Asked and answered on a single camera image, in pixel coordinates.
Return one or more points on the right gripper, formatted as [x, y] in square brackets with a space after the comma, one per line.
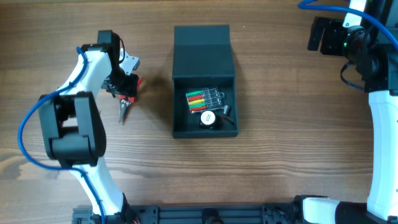
[328, 37]

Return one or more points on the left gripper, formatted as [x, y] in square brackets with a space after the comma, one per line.
[125, 86]

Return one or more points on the red handled snips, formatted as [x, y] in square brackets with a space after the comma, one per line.
[125, 102]

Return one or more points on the clear case coloured screwdrivers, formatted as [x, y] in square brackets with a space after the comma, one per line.
[205, 99]

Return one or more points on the black round tape measure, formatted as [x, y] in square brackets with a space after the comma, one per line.
[210, 120]

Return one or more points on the silver metal wrench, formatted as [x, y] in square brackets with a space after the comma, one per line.
[226, 109]

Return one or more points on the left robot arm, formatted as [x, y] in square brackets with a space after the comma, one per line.
[72, 128]

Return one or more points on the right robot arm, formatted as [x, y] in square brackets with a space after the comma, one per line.
[378, 70]

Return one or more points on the dark green open box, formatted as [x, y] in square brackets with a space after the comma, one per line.
[203, 57]

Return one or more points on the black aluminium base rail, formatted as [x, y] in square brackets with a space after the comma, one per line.
[267, 213]

